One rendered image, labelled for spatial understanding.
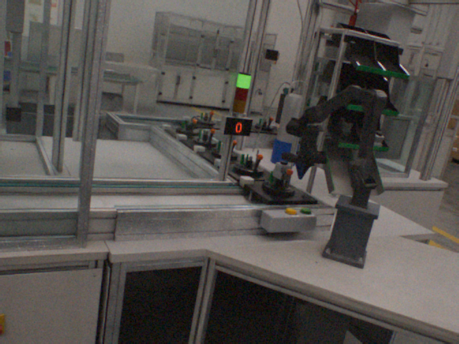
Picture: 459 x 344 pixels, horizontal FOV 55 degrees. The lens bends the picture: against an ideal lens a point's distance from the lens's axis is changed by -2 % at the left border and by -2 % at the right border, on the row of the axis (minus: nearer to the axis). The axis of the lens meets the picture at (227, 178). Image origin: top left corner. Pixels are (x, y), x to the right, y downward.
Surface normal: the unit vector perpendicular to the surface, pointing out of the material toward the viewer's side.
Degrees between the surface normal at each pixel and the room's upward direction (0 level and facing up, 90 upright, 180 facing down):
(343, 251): 90
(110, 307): 90
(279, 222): 90
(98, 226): 90
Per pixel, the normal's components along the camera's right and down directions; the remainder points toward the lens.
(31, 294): 0.46, 0.33
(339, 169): 0.33, -0.44
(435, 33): -0.90, -0.04
